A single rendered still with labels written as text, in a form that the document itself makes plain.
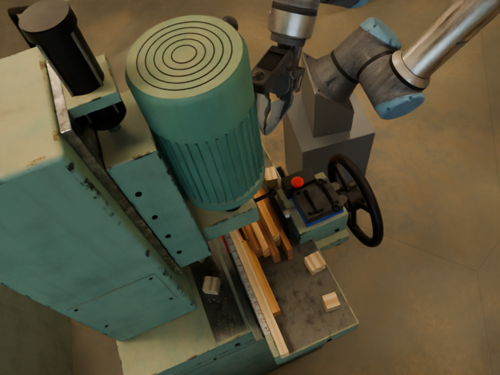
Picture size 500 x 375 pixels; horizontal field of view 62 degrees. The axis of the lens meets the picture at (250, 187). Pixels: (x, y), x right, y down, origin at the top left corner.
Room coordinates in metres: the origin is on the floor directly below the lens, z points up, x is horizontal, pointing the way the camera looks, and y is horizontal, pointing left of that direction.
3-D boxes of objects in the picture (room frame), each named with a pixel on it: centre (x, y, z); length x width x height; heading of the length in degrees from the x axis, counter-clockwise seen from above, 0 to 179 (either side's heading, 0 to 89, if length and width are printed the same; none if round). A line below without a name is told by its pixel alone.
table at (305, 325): (0.46, -0.06, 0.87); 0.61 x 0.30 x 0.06; 11
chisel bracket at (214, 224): (0.46, 0.07, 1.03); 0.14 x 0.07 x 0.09; 101
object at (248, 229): (0.48, 0.03, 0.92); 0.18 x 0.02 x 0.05; 11
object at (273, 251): (0.48, 0.00, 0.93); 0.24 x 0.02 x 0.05; 11
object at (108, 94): (0.44, 0.19, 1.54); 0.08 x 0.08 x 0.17; 11
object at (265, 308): (0.44, 0.06, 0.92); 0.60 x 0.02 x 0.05; 11
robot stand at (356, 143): (1.07, -0.37, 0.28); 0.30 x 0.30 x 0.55; 3
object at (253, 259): (0.53, 0.06, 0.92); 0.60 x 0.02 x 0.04; 11
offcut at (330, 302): (0.24, -0.12, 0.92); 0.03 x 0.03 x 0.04; 6
